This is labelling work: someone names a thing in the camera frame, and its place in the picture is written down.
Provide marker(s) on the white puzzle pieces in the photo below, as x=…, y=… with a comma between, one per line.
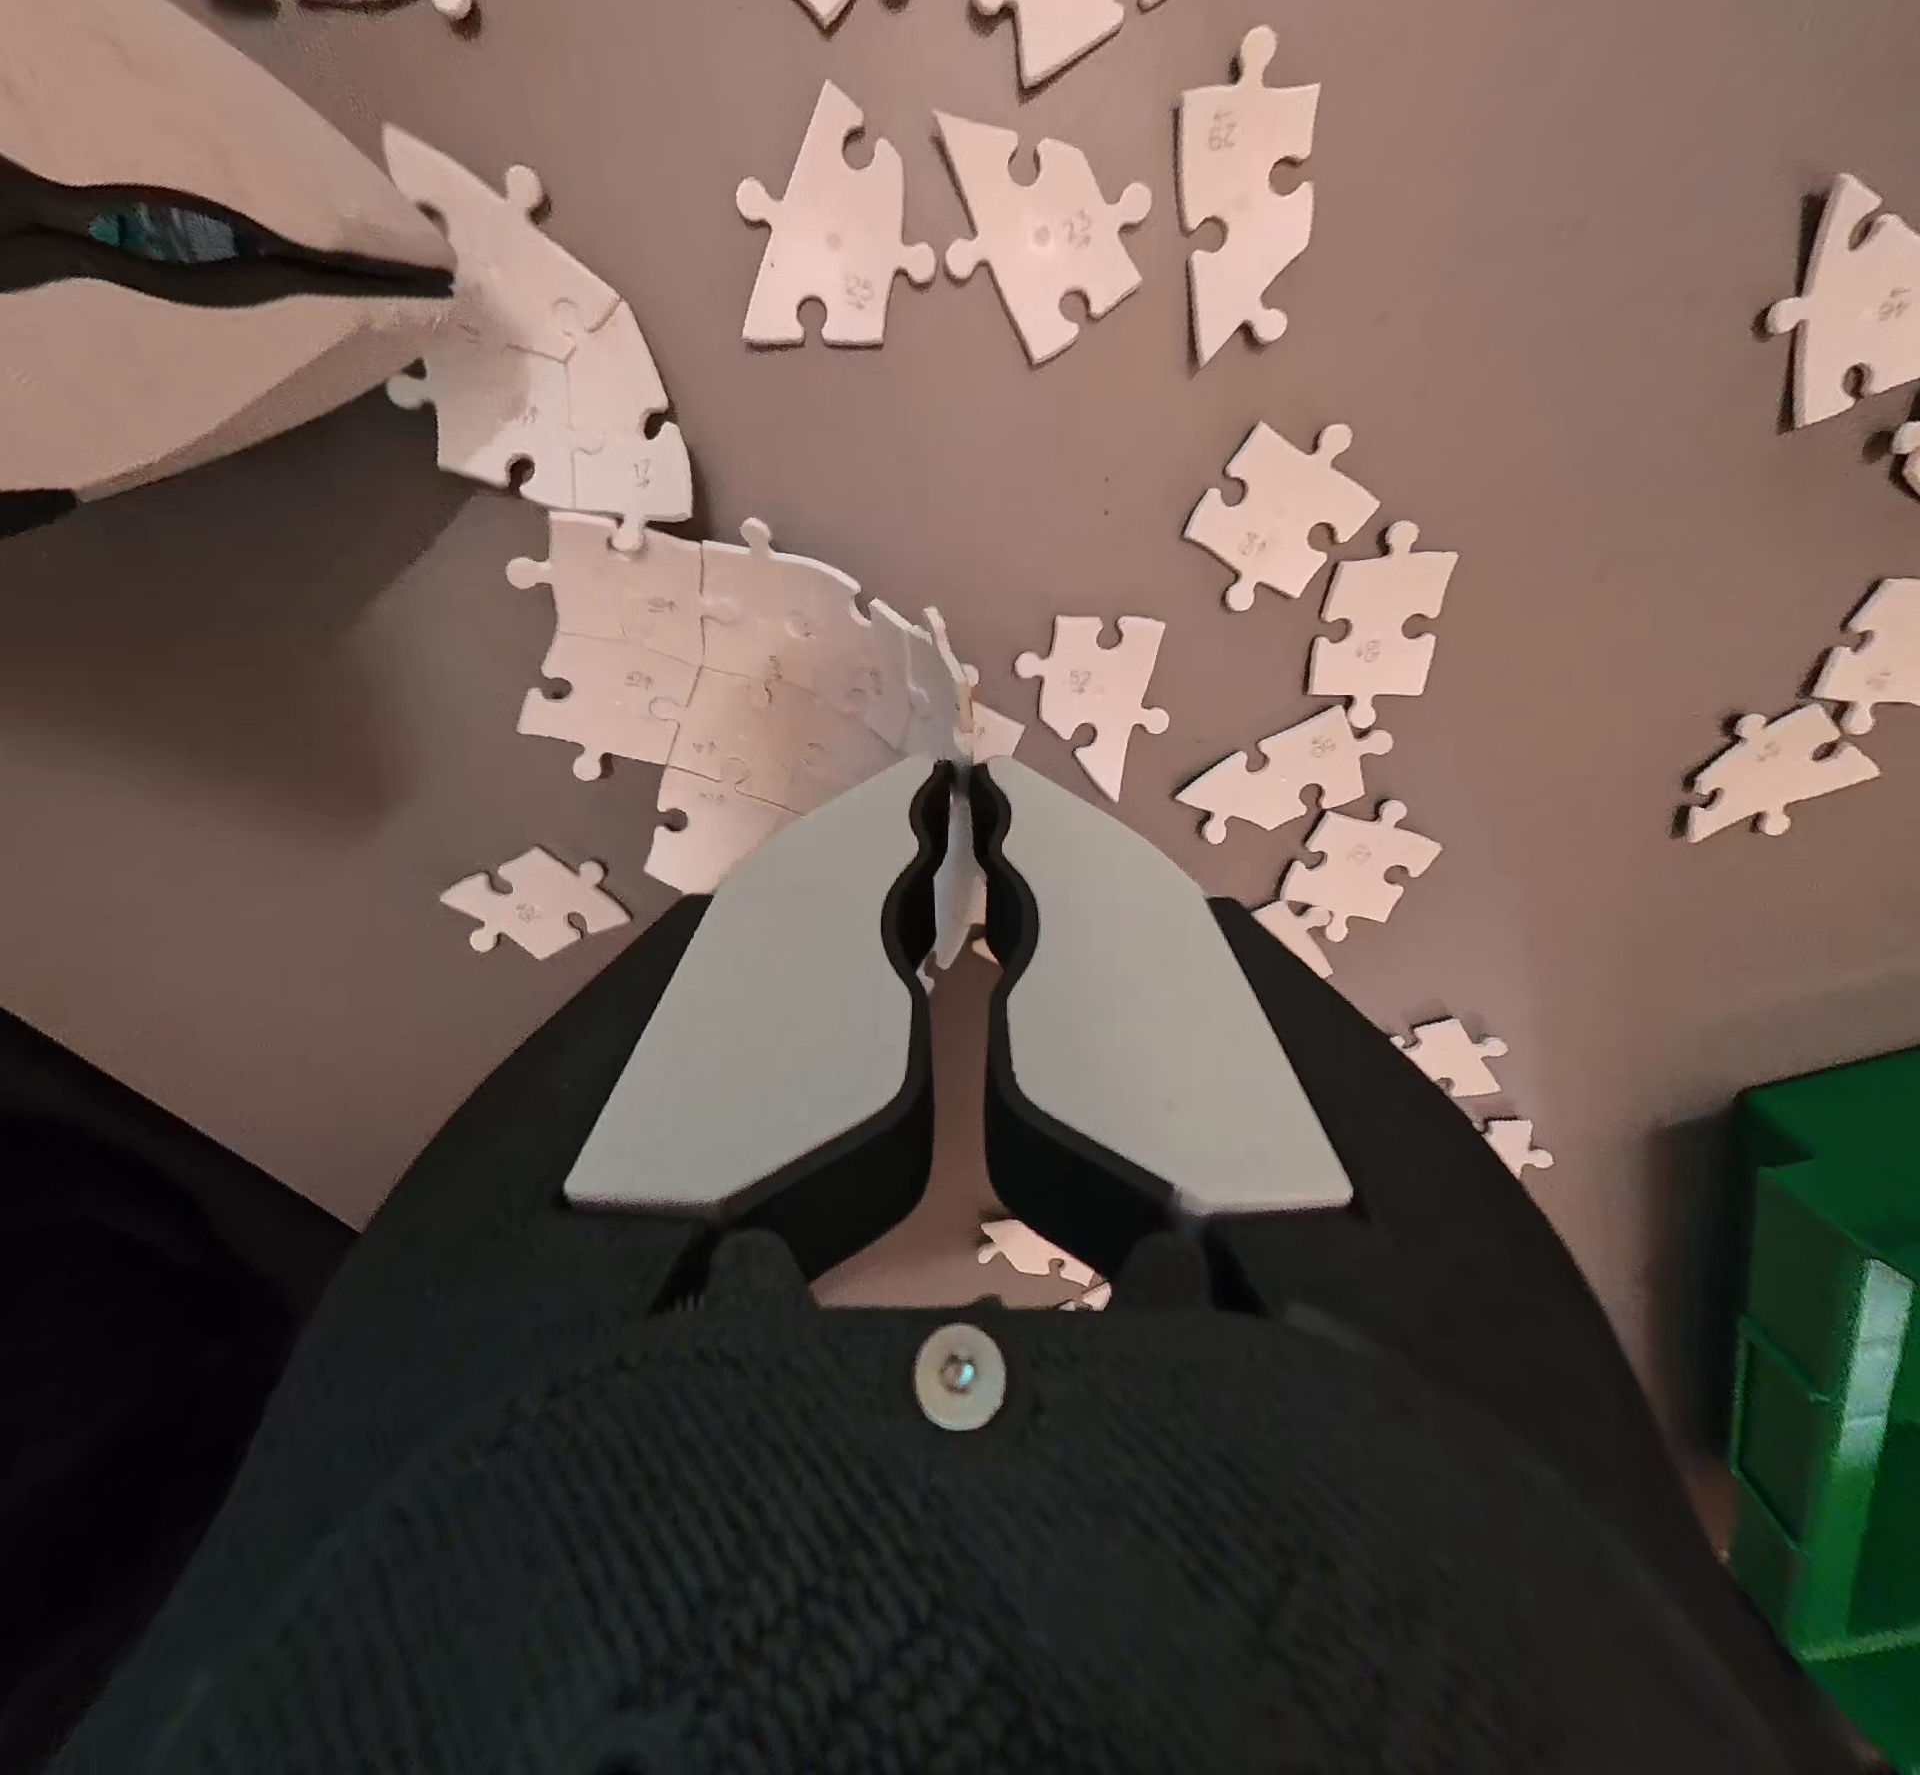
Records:
x=833, y=246

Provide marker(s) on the assembled curved puzzle section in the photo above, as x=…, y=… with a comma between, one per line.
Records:
x=705, y=665

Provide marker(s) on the person's black clothing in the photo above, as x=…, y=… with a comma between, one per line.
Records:
x=120, y=1353

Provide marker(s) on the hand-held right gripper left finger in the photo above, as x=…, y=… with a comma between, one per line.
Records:
x=751, y=1040

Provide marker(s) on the assembled pointed puzzle strip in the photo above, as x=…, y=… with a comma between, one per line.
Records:
x=571, y=380

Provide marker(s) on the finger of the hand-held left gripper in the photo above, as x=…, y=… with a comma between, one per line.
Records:
x=149, y=94
x=149, y=380

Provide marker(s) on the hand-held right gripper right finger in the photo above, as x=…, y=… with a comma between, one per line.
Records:
x=1169, y=1040

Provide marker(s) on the green plastic bin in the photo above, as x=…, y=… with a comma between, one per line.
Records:
x=1830, y=1353

